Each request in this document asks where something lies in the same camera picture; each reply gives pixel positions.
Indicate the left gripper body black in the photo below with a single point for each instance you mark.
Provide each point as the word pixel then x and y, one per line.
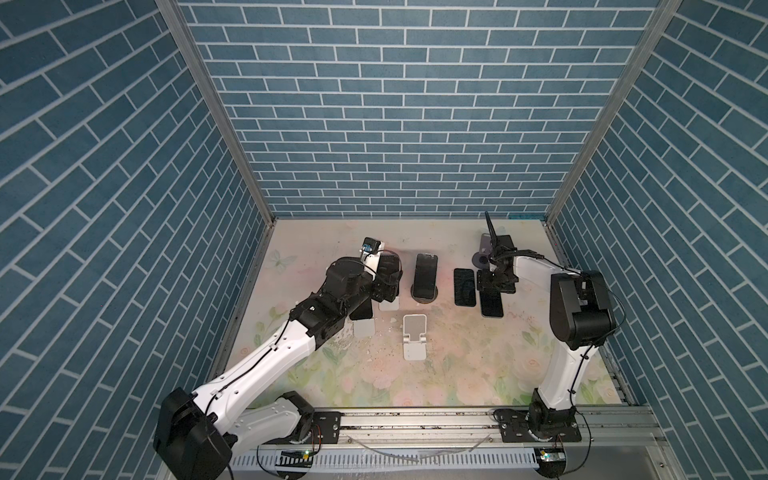
pixel 377 290

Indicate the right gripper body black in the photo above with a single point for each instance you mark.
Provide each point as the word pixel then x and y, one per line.
pixel 490 280

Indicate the black phone teal edge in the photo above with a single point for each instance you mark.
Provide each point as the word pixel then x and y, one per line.
pixel 491 303

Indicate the black phone cracked screen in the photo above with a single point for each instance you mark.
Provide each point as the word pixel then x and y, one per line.
pixel 464 287

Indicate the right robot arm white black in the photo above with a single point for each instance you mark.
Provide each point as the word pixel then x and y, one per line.
pixel 580 318

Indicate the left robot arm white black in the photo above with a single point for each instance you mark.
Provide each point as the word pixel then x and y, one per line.
pixel 199 432

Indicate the white stand back middle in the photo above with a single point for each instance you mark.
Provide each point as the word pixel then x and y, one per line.
pixel 389 306

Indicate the white stand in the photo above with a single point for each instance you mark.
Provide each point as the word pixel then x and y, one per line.
pixel 389 306
pixel 364 328
pixel 414 336

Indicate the black phone far left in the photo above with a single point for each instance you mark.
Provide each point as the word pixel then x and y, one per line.
pixel 363 312

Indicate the dark round phone stand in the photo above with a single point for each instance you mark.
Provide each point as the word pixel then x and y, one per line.
pixel 424 294

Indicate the black phone on round stand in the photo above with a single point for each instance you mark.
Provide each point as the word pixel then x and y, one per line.
pixel 425 270

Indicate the white stand far left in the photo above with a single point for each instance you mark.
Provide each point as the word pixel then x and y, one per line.
pixel 364 328

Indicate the white stand front middle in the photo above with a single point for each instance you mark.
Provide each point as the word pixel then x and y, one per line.
pixel 414 336

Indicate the right controller board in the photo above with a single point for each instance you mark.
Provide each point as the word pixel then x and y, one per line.
pixel 551 462

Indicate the controller board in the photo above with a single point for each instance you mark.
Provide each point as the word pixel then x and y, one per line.
pixel 551 462
pixel 293 465

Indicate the left controller board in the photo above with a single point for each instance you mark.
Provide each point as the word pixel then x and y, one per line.
pixel 293 465

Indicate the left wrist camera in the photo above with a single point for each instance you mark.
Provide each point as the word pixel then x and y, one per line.
pixel 370 246

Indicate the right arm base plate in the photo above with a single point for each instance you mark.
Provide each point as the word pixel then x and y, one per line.
pixel 535 425

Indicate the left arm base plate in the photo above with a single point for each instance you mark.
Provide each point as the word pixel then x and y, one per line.
pixel 319 427

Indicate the white vented cable duct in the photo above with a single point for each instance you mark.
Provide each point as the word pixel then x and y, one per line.
pixel 358 460

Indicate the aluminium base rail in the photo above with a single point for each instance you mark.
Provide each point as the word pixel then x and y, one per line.
pixel 617 441

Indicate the right aluminium corner post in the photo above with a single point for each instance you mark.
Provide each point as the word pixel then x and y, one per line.
pixel 657 24

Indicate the aluminium corner post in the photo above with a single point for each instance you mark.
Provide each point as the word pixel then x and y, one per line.
pixel 172 15
pixel 657 24

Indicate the left aluminium corner post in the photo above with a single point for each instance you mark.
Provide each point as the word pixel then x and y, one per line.
pixel 172 15

